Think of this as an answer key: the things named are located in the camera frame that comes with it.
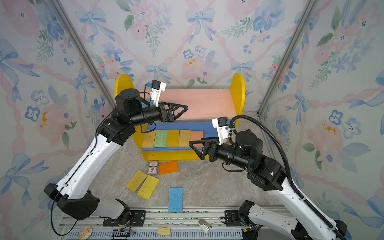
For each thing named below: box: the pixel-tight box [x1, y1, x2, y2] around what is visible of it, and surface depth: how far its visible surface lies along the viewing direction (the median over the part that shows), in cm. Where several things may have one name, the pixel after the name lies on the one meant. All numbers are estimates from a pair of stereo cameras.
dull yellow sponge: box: [141, 130, 157, 148], surface depth 85 cm
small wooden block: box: [157, 226, 171, 236], surface depth 72 cm
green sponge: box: [154, 129, 168, 148], surface depth 87 cm
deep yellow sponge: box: [166, 129, 180, 148], surface depth 87 cm
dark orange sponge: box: [159, 161, 179, 175], surface depth 92 cm
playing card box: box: [147, 160, 159, 175], surface depth 92 cm
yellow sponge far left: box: [125, 169, 148, 194], surface depth 86 cm
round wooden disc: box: [78, 225, 93, 240], surface depth 72 cm
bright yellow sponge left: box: [136, 175, 160, 201], surface depth 84 cm
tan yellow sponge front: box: [178, 130, 192, 148], surface depth 87 cm
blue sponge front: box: [168, 187, 184, 213], surface depth 80 cm
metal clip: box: [198, 218, 213, 234], surface depth 72 cm
